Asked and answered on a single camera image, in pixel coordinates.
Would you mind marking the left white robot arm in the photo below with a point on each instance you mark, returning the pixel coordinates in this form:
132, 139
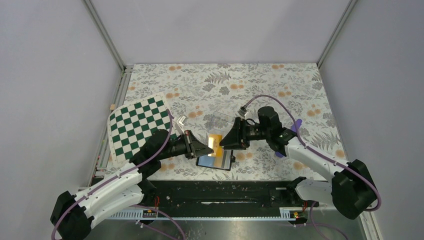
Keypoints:
76, 214

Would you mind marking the white slotted cable duct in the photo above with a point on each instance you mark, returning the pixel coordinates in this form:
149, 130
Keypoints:
209, 213

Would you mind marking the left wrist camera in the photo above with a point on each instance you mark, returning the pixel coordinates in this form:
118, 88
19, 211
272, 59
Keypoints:
180, 124

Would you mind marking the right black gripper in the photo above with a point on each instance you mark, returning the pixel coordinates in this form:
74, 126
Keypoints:
237, 138

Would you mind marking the black leather card holder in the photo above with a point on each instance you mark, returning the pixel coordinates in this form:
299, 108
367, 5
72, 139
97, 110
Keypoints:
229, 159

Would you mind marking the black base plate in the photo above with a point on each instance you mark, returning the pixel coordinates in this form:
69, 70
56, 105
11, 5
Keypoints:
270, 194

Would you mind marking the clear plastic box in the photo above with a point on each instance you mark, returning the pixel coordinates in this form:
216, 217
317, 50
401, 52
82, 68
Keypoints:
220, 123

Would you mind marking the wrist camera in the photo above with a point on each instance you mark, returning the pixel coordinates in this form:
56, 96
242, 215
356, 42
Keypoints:
244, 113
180, 124

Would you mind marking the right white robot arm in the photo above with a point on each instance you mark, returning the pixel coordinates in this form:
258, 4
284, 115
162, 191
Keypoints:
348, 186

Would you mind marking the purple cylindrical marker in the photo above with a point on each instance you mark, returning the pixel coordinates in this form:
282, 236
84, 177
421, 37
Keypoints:
285, 136

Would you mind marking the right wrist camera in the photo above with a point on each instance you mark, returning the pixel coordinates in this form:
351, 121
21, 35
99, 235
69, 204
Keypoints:
244, 113

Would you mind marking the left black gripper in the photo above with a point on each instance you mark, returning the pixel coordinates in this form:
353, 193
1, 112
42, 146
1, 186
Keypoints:
194, 147

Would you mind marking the green white checkered board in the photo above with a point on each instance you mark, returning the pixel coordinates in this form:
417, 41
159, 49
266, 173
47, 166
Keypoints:
130, 125

